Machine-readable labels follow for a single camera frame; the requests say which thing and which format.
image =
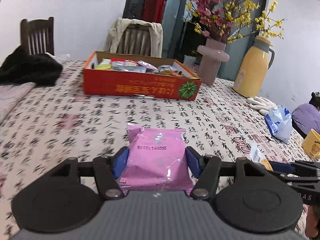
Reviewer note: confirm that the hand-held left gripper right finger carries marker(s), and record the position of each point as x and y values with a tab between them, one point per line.
193	163

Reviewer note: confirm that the white gloves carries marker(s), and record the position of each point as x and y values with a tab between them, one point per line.
261	105

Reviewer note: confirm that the yellow bear mug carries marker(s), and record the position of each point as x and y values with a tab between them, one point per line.
311	143

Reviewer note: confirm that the person's right hand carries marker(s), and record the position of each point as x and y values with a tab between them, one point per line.
313	222

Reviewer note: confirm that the blue white plastic bag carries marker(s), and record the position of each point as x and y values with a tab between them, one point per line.
278	123

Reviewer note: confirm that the pink vase with flowers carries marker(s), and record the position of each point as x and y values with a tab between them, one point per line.
180	30

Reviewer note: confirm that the pile of assorted snack packets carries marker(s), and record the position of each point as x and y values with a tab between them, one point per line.
140	66

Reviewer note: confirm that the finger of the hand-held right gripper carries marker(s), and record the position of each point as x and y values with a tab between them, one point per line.
300	180
281	167

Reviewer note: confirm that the pink snack packet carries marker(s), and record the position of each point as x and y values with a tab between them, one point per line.
156	160

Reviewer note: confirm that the folded patterned cloth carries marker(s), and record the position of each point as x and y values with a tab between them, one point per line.
12	97

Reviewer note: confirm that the red cardboard box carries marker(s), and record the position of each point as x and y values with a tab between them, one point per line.
140	86

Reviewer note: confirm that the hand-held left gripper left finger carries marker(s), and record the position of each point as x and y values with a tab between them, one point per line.
120	162

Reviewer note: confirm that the green snack packet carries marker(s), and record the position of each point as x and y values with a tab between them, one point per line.
103	64

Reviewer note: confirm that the black cloth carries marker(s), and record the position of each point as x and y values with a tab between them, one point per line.
27	67

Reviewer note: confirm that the yellow thermos jug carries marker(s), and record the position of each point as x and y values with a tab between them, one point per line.
252	72

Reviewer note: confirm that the chair with beige jacket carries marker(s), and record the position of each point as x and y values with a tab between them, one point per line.
112	36

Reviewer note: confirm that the yellow and pink flower branches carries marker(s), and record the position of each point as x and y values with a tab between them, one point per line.
220	10

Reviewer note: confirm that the white orange snack packet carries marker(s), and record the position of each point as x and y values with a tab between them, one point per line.
260	155

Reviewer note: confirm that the hanging red garment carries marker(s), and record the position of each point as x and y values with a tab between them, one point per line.
155	5

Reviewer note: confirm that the dark wooden chair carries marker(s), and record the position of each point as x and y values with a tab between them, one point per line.
37	36

